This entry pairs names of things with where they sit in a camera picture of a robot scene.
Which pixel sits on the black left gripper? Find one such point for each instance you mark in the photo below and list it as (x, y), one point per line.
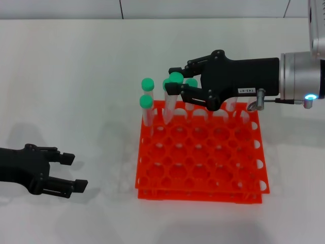
(23, 165)

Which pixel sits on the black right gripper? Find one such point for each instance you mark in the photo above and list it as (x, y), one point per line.
(241, 76)

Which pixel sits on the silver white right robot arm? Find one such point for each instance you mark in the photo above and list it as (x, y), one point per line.
(299, 76)

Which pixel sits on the orange test tube rack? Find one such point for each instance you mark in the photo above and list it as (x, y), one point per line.
(200, 157)

